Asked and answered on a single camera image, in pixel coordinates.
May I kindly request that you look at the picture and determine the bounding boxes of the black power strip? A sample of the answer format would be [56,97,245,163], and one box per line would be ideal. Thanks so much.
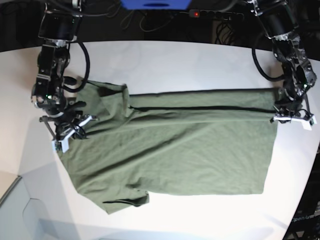
[188,9,245,21]

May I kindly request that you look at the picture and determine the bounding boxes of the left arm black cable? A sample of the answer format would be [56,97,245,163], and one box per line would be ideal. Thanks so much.
[251,29,286,82]

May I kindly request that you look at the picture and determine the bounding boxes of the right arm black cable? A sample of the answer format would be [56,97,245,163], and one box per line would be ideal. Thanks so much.
[62,41,91,93]

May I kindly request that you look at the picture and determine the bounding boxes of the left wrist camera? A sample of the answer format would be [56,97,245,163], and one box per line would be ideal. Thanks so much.
[301,116,317,131]

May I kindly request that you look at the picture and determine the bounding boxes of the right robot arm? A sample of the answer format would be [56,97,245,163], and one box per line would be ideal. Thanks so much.
[31,0,92,142]

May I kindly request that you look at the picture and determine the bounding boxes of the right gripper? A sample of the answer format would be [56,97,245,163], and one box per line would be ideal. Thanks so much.
[39,111,98,142]

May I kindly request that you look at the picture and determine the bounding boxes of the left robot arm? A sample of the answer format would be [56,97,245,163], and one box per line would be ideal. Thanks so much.
[248,0,317,130]

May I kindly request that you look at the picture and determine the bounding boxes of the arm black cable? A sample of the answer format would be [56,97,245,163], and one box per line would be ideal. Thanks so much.
[251,29,286,82]
[62,41,91,93]

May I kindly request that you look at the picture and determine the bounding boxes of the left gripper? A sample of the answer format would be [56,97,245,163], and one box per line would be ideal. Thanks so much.
[269,100,313,124]

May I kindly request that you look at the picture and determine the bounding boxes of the green t-shirt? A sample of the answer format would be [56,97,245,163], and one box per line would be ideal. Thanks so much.
[57,81,277,214]

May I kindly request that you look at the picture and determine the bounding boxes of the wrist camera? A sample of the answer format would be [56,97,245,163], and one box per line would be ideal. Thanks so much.
[51,139,69,153]
[301,116,317,131]

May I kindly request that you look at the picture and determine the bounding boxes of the blue box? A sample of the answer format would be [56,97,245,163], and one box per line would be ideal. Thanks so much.
[121,0,191,10]

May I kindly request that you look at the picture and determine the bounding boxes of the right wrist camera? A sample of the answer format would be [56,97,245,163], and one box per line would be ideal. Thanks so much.
[51,139,69,153]

